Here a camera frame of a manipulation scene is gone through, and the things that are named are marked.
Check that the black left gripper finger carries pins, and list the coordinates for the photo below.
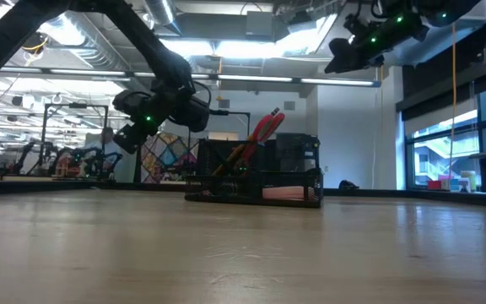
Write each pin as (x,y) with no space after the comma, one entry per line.
(127,139)

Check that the white and blue boxes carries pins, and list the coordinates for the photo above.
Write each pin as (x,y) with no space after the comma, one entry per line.
(454,185)

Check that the black mesh desk organizer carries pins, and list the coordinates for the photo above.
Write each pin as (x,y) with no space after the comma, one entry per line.
(226,194)

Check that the black cabinet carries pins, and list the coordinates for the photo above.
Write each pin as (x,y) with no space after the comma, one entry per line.
(298,148)

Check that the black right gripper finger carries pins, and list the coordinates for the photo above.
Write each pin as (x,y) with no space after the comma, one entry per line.
(342,57)

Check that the black ceiling dome camera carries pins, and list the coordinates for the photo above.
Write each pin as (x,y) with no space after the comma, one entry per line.
(35,42)

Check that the person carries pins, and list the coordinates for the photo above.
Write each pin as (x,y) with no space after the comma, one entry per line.
(110,145)

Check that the colourful patchwork quilt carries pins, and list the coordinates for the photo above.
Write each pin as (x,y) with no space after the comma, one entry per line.
(167,156)

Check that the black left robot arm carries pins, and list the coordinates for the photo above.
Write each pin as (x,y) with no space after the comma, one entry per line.
(150,46)

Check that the red box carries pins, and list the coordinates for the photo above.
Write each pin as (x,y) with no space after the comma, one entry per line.
(435,185)

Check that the black aluminium table frame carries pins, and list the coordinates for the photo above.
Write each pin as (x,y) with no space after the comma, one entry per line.
(57,188)

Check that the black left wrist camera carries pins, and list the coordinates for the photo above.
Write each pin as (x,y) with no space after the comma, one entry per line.
(192,114)

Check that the pink sticky note pad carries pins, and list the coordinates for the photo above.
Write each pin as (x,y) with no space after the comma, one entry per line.
(283,193)

